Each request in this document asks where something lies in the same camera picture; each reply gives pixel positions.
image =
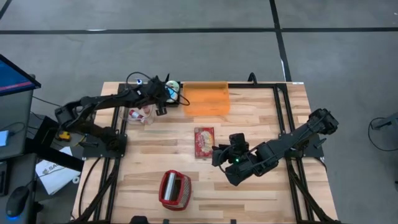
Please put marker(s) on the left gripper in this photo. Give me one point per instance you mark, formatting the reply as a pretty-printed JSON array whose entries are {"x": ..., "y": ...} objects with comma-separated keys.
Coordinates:
[{"x": 154, "y": 91}]

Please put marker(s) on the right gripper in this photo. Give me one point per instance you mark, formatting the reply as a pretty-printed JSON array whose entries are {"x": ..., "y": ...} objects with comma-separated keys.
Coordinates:
[{"x": 244, "y": 165}]

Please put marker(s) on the green frosted donut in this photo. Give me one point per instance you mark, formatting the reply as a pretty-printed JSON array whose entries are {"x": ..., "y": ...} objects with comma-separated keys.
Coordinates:
[{"x": 172, "y": 84}]

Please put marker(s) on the orange capped bottle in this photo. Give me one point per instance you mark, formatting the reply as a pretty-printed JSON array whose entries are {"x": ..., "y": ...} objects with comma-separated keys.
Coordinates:
[{"x": 134, "y": 114}]

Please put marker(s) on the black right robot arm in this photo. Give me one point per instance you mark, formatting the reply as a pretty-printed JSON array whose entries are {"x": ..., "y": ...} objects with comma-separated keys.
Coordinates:
[{"x": 289, "y": 141}]

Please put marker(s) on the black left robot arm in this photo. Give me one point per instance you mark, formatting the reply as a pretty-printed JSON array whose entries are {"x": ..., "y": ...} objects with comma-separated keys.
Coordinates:
[{"x": 102, "y": 101}]

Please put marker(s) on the red popcorn box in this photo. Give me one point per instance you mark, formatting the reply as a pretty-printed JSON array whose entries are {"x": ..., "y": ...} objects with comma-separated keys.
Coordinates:
[{"x": 204, "y": 143}]

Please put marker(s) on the clear acrylic tray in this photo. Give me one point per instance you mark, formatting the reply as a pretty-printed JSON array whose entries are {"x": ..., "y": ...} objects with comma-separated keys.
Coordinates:
[{"x": 148, "y": 120}]

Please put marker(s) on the orange plastic bin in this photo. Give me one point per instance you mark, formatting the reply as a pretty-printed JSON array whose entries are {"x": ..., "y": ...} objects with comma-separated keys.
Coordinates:
[{"x": 205, "y": 99}]

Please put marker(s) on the black arched clamp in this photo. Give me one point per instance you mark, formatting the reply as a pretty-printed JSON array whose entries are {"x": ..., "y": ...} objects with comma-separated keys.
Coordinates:
[{"x": 249, "y": 80}]

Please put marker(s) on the yellow tool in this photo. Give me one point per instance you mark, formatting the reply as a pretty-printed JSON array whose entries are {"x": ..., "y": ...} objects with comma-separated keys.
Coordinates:
[{"x": 64, "y": 136}]

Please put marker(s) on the dark rounded object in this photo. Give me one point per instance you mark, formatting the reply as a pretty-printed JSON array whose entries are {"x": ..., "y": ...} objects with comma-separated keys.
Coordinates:
[{"x": 139, "y": 220}]

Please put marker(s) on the black box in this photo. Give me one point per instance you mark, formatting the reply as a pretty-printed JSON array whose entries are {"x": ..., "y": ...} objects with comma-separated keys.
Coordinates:
[{"x": 45, "y": 130}]

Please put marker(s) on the white tape roll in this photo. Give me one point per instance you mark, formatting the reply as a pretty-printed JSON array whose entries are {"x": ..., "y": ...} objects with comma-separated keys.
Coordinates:
[{"x": 73, "y": 180}]

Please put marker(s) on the black diagonal beam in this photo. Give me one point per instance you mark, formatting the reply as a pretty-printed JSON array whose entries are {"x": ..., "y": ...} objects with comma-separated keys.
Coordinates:
[{"x": 53, "y": 155}]

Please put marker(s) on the white paper bag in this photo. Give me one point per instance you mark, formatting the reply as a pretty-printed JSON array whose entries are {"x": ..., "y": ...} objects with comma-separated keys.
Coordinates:
[{"x": 56, "y": 179}]

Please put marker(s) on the grey computer case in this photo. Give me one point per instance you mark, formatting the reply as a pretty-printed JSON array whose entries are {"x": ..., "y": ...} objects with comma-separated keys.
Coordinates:
[{"x": 17, "y": 115}]

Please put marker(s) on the blue screen monitor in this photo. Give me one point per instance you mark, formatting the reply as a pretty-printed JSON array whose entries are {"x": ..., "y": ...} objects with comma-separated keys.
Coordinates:
[{"x": 12, "y": 76}]

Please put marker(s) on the light blue small device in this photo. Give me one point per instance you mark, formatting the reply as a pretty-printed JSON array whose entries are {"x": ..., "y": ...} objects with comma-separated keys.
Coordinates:
[{"x": 3, "y": 138}]

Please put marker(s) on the grey stand leg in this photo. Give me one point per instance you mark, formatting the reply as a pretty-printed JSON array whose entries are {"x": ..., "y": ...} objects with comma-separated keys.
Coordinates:
[{"x": 387, "y": 122}]

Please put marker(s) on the black keyboard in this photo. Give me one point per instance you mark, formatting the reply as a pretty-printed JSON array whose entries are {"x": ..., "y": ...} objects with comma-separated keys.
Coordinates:
[{"x": 3, "y": 179}]

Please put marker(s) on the black computer mouse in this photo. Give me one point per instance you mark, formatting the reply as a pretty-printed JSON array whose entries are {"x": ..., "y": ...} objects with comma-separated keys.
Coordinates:
[{"x": 17, "y": 200}]

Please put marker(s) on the black edge bracket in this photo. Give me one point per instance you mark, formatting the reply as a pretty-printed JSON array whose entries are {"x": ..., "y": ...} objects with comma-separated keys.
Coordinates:
[
  {"x": 233, "y": 221},
  {"x": 166, "y": 221}
]

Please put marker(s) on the black aluminium frame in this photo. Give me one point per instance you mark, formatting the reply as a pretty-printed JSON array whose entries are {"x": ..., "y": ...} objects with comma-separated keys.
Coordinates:
[{"x": 248, "y": 85}]

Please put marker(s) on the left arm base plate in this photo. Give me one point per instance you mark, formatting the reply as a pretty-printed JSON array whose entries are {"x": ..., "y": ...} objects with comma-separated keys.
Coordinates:
[{"x": 93, "y": 152}]

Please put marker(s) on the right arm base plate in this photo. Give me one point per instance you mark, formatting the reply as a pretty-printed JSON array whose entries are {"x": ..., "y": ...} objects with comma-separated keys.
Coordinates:
[{"x": 314, "y": 152}]

